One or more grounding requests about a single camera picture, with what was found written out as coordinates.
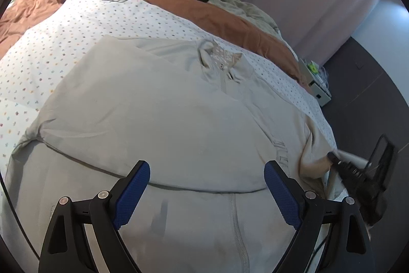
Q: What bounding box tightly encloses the white dotted bed sheet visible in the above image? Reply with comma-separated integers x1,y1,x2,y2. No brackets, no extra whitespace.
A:
0,0,339,197

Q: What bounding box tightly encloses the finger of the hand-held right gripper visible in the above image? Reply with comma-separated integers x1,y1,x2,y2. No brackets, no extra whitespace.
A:
326,151,356,177

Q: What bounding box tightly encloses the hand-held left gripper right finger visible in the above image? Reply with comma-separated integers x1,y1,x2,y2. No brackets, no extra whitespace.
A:
264,160,375,273

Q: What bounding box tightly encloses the light grey zip jacket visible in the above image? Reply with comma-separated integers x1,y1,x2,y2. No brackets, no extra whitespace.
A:
5,35,331,273

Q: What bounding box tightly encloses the cream two-drawer nightstand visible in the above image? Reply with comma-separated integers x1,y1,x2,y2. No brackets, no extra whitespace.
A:
299,57,333,107

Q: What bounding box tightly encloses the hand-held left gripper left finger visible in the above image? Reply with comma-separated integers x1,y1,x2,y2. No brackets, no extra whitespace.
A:
38,160,151,273

